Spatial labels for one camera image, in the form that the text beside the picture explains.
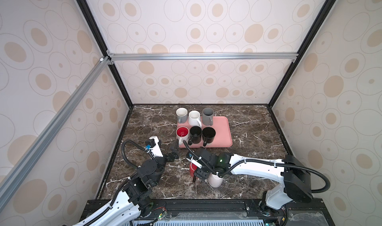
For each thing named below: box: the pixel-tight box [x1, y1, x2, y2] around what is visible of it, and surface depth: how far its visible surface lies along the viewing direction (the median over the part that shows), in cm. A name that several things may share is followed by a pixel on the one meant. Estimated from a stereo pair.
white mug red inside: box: [176, 126, 190, 145], surface depth 96 cm
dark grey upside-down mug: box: [201, 107, 214, 126], surface depth 104 cm
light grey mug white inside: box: [175, 107, 189, 124], surface depth 105 cm
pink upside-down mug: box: [207, 173, 224, 188], surface depth 79 cm
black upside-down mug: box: [188, 125, 202, 146], surface depth 96 cm
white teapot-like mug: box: [188, 110, 202, 128], surface depth 105 cm
